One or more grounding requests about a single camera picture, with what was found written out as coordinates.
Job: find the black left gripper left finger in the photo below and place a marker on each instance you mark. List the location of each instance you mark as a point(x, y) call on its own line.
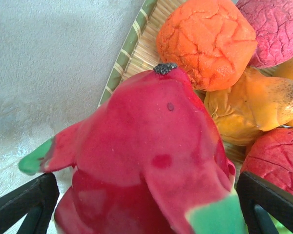
point(47, 187)

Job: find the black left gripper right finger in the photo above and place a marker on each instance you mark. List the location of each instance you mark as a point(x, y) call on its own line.
point(248, 187)

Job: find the red crinkled fruit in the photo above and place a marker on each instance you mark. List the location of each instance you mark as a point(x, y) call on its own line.
point(276, 156)

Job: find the wrinkled yellow-orange fruit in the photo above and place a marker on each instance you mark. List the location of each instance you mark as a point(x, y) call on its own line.
point(246, 107)

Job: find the red dragon fruit toy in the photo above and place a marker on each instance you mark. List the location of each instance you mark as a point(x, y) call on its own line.
point(141, 136)

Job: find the round orange crinkled fruit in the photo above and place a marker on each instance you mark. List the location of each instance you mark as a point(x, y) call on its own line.
point(205, 41)

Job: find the pink crinkled fruit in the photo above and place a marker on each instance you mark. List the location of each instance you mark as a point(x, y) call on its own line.
point(273, 29)

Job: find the woven bamboo mat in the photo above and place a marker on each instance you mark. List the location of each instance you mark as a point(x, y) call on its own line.
point(141, 48)

